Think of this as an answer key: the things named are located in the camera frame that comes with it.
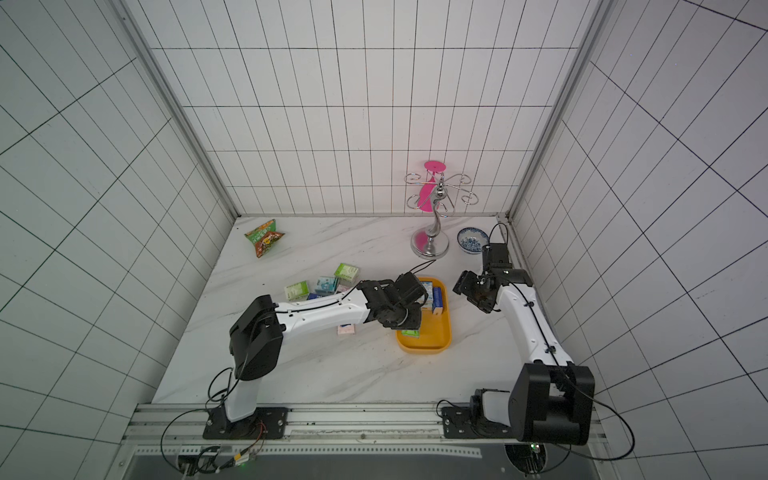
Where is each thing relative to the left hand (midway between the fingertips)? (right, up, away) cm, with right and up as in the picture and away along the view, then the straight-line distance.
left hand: (410, 327), depth 82 cm
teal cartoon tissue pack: (-27, +9, +16) cm, 33 cm away
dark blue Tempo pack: (+9, +5, +8) cm, 13 cm away
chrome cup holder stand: (+10, +24, +28) cm, 38 cm away
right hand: (+13, +11, +3) cm, 17 cm away
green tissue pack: (-36, +8, +13) cm, 39 cm away
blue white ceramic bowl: (+25, +24, +28) cm, 45 cm away
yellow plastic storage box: (+8, -3, +7) cm, 11 cm away
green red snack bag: (-52, +26, +25) cm, 63 cm away
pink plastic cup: (+8, +40, +31) cm, 51 cm away
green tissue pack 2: (0, -1, -3) cm, 3 cm away
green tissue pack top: (-21, +13, +18) cm, 31 cm away
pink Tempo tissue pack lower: (-18, -2, +4) cm, 19 cm away
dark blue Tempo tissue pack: (-31, +7, +11) cm, 33 cm away
